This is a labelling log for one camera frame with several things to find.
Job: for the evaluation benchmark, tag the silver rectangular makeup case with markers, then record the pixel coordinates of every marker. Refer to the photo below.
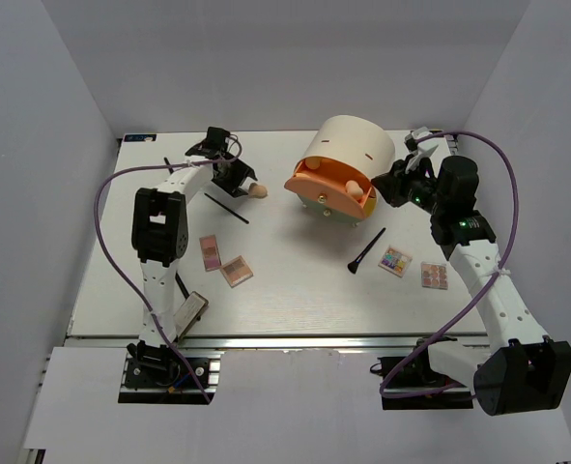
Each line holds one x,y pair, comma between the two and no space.
188,313

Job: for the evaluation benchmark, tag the cream round drawer organizer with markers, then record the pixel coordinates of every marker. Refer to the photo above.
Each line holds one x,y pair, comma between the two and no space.
355,141

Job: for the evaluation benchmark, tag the nude nine-pan eyeshadow palette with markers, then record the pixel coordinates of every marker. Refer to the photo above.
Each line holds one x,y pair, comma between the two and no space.
434,276

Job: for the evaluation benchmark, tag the beige makeup sponge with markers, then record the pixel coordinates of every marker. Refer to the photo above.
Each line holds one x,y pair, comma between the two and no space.
354,189
313,163
257,191

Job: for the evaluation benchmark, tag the yellow drawer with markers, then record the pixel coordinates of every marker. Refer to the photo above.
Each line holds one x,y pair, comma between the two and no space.
369,205

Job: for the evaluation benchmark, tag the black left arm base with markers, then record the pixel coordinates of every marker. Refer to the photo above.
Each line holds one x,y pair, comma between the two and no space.
157,376

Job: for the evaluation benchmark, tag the blue logo sticker left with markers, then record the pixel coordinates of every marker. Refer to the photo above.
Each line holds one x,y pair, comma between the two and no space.
139,137

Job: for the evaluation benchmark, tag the colourful glitter eyeshadow palette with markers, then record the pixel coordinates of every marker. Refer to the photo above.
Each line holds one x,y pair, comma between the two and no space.
395,261

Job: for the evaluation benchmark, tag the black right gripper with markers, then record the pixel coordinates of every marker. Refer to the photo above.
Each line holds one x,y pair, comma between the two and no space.
393,182

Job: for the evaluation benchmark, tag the black small makeup brush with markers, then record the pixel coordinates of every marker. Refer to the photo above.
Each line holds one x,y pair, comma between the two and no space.
353,265

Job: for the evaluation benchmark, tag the pink blush palette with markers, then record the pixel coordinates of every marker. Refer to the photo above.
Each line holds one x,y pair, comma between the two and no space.
210,253

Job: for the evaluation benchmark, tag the brown eyeshadow palette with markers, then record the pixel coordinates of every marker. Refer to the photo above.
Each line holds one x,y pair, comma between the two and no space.
236,271

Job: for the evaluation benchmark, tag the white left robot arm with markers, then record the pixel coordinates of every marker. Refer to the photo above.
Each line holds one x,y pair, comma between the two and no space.
159,232

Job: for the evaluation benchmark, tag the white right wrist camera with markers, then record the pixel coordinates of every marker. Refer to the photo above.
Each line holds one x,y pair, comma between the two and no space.
421,146

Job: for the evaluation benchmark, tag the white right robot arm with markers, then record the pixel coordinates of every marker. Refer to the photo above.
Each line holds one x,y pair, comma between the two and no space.
526,369

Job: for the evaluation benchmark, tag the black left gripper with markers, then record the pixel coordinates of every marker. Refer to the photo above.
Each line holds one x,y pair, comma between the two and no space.
242,171

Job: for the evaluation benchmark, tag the grey-green bottom drawer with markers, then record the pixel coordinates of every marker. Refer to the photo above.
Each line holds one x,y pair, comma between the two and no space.
323,211

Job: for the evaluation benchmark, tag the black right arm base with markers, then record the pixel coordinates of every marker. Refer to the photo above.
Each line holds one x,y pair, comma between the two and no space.
416,376

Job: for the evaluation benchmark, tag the thin black eyeliner brush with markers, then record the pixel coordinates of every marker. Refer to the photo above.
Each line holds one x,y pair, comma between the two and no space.
227,209

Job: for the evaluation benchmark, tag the peach top drawer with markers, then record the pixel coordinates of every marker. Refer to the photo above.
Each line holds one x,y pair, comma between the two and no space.
326,185

